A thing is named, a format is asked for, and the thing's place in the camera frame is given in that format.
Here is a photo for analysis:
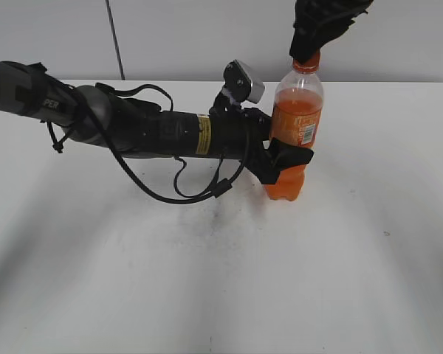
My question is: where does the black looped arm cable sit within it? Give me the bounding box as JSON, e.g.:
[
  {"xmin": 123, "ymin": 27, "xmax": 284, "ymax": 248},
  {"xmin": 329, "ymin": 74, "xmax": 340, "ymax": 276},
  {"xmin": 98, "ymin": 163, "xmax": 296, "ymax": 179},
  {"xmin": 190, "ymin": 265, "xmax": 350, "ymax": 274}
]
[{"xmin": 46, "ymin": 83, "xmax": 249, "ymax": 204}]

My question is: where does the orange bottle cap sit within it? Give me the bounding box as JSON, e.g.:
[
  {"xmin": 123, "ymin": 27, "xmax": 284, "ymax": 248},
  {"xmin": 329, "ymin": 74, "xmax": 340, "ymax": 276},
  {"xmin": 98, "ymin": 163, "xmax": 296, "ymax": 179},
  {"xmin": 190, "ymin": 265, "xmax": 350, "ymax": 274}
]
[{"xmin": 292, "ymin": 51, "xmax": 320, "ymax": 74}]

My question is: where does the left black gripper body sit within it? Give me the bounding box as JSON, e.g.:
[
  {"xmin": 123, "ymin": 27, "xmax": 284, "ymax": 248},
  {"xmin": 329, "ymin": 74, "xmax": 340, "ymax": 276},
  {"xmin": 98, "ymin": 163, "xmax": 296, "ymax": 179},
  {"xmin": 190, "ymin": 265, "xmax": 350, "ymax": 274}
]
[{"xmin": 208, "ymin": 108, "xmax": 280, "ymax": 184}]

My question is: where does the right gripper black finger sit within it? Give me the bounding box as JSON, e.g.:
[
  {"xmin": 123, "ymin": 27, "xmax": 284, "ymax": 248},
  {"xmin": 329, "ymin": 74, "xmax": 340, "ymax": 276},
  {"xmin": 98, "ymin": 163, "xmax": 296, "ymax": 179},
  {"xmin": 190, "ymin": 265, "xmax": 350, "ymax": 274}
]
[{"xmin": 289, "ymin": 0, "xmax": 372, "ymax": 63}]

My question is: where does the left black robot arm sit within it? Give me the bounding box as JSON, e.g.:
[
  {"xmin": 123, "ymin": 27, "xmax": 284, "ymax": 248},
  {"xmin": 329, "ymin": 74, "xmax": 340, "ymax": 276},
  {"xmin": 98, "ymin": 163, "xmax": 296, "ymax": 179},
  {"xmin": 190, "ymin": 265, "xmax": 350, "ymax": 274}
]
[{"xmin": 0, "ymin": 61, "xmax": 314, "ymax": 184}]

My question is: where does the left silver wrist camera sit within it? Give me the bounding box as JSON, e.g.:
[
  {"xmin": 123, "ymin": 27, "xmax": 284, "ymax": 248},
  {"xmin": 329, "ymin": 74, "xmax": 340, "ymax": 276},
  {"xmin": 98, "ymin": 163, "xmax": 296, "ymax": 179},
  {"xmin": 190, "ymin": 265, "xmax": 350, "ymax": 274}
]
[{"xmin": 209, "ymin": 59, "xmax": 265, "ymax": 116}]

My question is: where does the orange soda plastic bottle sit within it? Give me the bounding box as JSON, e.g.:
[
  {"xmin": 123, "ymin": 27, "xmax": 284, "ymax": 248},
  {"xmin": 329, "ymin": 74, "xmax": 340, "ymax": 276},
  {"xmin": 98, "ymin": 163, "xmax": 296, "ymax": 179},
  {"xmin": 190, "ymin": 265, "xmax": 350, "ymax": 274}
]
[{"xmin": 264, "ymin": 69, "xmax": 324, "ymax": 201}]

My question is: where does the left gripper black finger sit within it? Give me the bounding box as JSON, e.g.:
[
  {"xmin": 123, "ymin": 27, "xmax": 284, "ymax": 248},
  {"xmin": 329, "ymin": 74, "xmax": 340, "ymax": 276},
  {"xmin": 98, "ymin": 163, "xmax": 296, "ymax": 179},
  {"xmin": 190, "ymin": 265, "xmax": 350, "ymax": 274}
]
[
  {"xmin": 267, "ymin": 138, "xmax": 314, "ymax": 172},
  {"xmin": 247, "ymin": 108, "xmax": 272, "ymax": 126}
]

